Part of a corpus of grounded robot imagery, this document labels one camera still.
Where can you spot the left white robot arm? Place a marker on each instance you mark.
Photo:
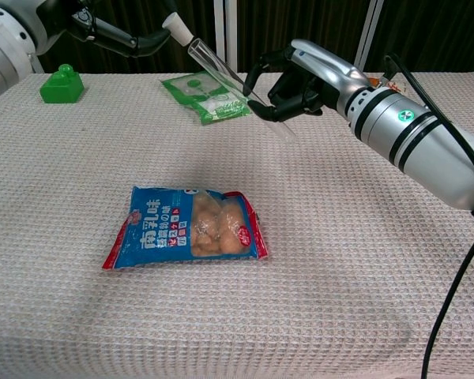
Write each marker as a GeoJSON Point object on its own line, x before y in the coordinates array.
{"type": "Point", "coordinates": [4, 51]}

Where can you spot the orange snack packet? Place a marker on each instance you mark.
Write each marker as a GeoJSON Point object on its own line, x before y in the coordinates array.
{"type": "Point", "coordinates": [395, 85]}

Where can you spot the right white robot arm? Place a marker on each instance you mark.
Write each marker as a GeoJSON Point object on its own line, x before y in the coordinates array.
{"type": "Point", "coordinates": [426, 146]}

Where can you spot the small white piece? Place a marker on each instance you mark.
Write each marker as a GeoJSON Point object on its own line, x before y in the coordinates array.
{"type": "Point", "coordinates": [177, 27]}

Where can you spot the transparent test tube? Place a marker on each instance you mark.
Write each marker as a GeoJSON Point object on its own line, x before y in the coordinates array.
{"type": "Point", "coordinates": [217, 65]}

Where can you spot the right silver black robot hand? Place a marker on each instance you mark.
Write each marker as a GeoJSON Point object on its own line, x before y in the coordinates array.
{"type": "Point", "coordinates": [324, 67]}

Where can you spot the green snack packet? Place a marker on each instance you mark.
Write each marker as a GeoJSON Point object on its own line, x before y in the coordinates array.
{"type": "Point", "coordinates": [209, 106]}

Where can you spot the blue snack packet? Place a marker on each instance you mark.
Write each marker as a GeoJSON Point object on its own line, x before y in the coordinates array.
{"type": "Point", "coordinates": [162, 233]}

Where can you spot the beige waffle tablecloth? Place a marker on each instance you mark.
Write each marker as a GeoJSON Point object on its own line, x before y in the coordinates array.
{"type": "Point", "coordinates": [221, 316]}

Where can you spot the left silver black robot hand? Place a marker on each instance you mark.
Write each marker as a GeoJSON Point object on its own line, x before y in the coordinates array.
{"type": "Point", "coordinates": [110, 37]}

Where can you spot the green toy block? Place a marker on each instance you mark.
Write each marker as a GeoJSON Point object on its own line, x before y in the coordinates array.
{"type": "Point", "coordinates": [61, 88]}

